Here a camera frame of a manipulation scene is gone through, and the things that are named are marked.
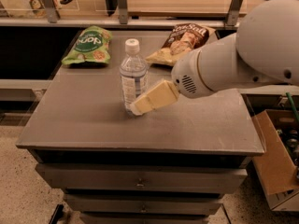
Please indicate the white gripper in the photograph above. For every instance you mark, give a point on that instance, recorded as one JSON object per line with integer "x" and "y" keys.
{"x": 186, "y": 74}

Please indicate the clear plastic water bottle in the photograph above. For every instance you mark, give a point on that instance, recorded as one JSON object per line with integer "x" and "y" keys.
{"x": 134, "y": 73}

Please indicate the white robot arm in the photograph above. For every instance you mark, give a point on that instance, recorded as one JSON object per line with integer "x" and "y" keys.
{"x": 263, "y": 51}

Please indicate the brown sea salt chip bag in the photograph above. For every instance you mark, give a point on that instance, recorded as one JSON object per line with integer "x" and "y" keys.
{"x": 184, "y": 38}

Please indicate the green rice chip bag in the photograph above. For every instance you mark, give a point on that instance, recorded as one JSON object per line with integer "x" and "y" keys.
{"x": 90, "y": 47}

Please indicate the grey drawer cabinet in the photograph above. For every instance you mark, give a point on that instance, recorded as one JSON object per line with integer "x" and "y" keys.
{"x": 81, "y": 119}

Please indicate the middle drawer front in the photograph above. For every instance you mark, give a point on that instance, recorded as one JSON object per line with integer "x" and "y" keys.
{"x": 142, "y": 204}

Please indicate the drawer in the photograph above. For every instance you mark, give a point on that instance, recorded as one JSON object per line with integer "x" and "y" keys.
{"x": 142, "y": 204}
{"x": 141, "y": 178}

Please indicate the top drawer front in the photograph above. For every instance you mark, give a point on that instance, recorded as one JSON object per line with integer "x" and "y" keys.
{"x": 141, "y": 178}

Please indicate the cardboard box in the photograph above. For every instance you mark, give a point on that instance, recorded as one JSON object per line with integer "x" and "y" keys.
{"x": 275, "y": 168}

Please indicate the metal shelf rail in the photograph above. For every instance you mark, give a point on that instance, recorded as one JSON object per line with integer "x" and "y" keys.
{"x": 112, "y": 23}

